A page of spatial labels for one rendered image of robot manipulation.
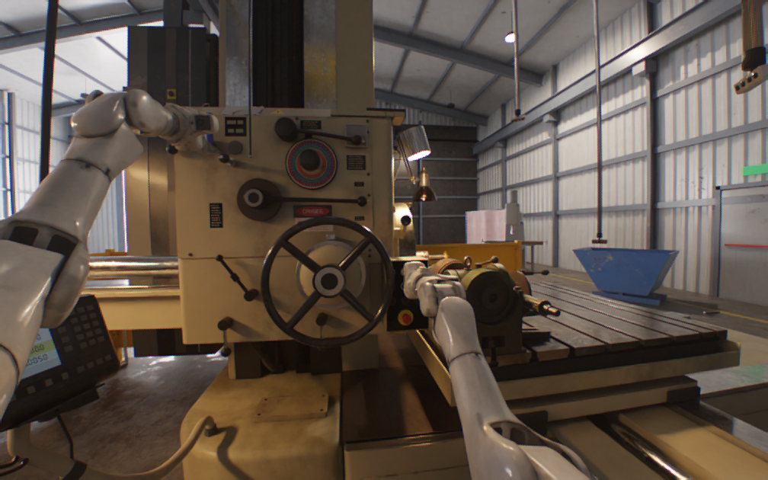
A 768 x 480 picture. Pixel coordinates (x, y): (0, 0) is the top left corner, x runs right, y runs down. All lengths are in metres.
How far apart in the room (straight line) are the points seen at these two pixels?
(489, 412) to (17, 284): 0.53
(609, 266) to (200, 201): 6.75
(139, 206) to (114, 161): 1.47
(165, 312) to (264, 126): 0.92
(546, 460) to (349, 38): 2.00
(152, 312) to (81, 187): 1.13
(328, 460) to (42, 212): 1.22
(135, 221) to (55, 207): 1.56
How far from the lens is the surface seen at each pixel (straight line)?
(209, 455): 1.54
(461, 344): 0.52
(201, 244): 1.17
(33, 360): 0.98
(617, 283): 7.04
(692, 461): 1.48
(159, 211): 2.01
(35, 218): 0.51
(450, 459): 1.53
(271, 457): 1.45
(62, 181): 0.55
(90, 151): 0.59
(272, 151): 1.12
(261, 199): 1.03
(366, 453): 1.43
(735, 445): 1.65
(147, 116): 0.66
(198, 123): 0.77
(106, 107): 0.63
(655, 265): 6.87
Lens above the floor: 1.46
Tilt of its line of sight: 2 degrees down
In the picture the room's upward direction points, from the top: 1 degrees counter-clockwise
